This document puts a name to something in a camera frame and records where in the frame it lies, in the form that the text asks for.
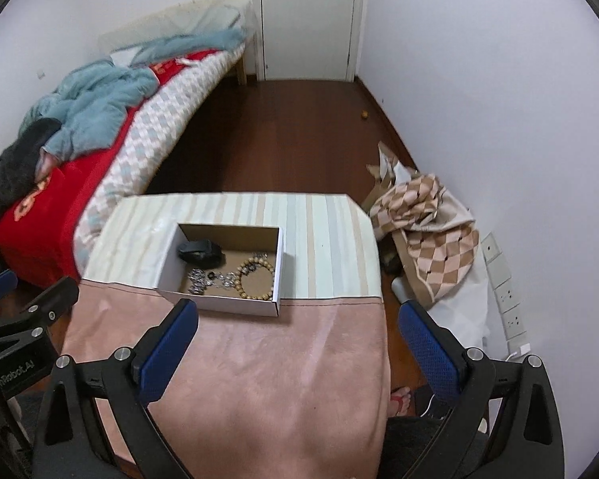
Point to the white wall socket strip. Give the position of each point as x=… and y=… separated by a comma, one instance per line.
x=506, y=294

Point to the dark cloth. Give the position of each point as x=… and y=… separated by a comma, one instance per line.
x=15, y=169

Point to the white charger plug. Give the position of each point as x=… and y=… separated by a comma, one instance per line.
x=521, y=349

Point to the blue quilt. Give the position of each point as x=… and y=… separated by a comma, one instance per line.
x=95, y=105

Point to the black wristband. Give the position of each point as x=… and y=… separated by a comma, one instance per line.
x=199, y=253

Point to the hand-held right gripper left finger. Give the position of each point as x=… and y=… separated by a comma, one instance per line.
x=167, y=354

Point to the white door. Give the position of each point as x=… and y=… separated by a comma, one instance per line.
x=309, y=20

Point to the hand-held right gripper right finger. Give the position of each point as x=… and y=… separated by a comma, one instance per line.
x=429, y=354

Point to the brown checkered cloth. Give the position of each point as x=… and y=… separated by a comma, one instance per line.
x=439, y=254

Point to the person's foot in red sandal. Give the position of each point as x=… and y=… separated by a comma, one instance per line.
x=400, y=401

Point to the table with pink striped cloth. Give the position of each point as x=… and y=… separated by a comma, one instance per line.
x=279, y=384

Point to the bed with red blanket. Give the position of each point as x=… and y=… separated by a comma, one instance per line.
x=45, y=219

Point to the cardboard box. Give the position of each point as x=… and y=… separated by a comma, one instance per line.
x=214, y=304

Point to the checked grey white quilt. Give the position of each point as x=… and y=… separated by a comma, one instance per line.
x=154, y=134

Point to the beige bed mat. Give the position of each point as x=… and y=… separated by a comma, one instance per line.
x=189, y=15

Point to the wooden bed frame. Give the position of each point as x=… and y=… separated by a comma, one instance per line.
x=243, y=67

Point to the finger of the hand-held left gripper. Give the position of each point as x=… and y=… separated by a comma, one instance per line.
x=45, y=304
x=0, y=282

